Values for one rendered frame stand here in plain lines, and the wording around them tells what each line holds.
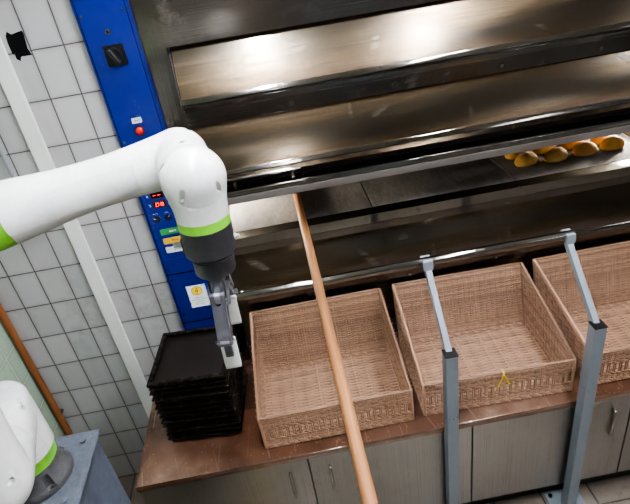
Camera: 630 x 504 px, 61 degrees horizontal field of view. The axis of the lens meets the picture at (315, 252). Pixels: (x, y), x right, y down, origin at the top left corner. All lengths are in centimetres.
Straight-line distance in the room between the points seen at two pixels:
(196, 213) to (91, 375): 171
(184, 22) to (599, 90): 145
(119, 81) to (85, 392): 138
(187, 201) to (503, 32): 138
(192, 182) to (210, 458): 139
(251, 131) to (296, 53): 30
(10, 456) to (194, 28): 129
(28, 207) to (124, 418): 180
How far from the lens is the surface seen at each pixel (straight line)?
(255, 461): 202
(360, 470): 115
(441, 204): 212
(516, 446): 225
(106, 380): 253
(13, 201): 100
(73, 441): 144
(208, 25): 182
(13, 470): 110
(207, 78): 184
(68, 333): 240
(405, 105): 195
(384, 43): 188
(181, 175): 86
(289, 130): 190
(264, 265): 212
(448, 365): 175
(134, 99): 186
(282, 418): 193
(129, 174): 99
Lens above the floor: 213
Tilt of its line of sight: 31 degrees down
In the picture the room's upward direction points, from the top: 10 degrees counter-clockwise
